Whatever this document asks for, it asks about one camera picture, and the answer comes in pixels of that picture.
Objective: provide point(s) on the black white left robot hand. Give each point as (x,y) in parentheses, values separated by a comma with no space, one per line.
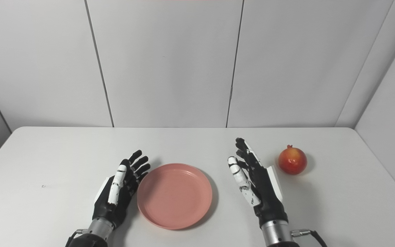
(108,212)

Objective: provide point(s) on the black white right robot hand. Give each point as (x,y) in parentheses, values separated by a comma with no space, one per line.
(267,199)

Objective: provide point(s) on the red pomegranate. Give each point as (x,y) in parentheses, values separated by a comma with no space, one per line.
(292,160)

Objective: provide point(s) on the pink round plate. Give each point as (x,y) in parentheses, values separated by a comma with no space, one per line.
(175,195)

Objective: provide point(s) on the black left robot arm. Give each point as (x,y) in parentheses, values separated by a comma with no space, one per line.
(98,231)

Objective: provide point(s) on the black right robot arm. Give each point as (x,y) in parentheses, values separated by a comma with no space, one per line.
(276,233)

